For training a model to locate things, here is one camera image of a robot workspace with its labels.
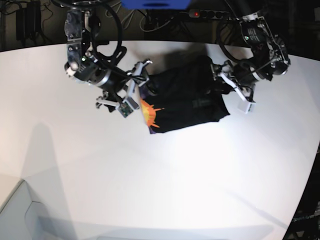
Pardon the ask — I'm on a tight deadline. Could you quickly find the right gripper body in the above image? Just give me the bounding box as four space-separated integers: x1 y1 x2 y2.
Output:
95 58 153 112

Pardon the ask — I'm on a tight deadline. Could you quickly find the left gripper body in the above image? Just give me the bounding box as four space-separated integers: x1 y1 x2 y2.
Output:
210 60 255 102

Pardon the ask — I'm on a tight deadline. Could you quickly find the black t-shirt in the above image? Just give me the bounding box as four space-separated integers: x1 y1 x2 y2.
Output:
139 55 232 134

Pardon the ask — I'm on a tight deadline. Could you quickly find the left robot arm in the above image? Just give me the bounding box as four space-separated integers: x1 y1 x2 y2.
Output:
211 0 291 114

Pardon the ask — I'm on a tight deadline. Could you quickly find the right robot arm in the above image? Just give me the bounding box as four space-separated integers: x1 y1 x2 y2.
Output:
56 0 152 118

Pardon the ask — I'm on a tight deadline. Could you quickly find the black power strip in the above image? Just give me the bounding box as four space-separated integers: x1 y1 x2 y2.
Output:
180 9 240 23

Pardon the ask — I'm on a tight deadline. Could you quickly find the blue box overhead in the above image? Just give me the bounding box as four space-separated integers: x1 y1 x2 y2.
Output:
121 0 191 10

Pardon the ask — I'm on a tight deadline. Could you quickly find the black equipment box left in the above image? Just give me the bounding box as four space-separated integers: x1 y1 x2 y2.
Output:
15 0 42 41

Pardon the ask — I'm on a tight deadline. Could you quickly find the white bin bottom left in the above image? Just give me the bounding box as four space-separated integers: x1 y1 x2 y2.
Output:
0 178 76 240

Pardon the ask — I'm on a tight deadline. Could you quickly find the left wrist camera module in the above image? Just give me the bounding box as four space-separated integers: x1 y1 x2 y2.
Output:
237 100 256 114

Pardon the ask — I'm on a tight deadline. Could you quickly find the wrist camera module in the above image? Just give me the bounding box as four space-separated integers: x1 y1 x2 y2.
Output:
117 97 140 118
237 100 256 114

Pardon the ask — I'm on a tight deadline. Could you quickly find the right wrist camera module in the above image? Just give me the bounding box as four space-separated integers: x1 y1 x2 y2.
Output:
117 97 140 118

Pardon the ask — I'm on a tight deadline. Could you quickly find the white coiled cable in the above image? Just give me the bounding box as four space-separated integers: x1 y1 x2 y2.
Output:
104 2 141 30

